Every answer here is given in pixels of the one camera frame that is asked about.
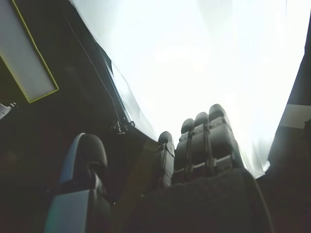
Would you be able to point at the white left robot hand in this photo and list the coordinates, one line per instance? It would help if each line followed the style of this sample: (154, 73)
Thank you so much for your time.
(206, 194)

